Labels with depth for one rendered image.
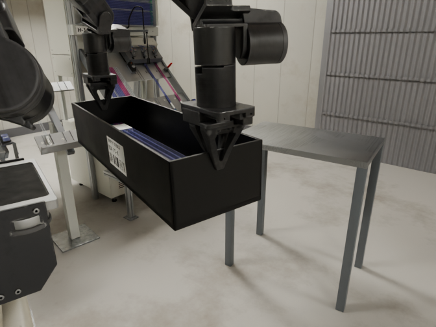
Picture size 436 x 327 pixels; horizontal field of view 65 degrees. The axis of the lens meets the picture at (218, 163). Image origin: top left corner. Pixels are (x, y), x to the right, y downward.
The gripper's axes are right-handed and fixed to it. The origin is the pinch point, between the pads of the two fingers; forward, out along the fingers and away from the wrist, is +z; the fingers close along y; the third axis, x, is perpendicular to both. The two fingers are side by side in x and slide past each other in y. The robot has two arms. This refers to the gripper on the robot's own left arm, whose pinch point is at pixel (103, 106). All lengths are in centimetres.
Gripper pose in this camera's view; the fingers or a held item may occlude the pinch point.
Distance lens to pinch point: 102.4
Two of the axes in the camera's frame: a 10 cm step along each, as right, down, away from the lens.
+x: -8.2, 2.2, -5.3
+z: 0.1, 9.3, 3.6
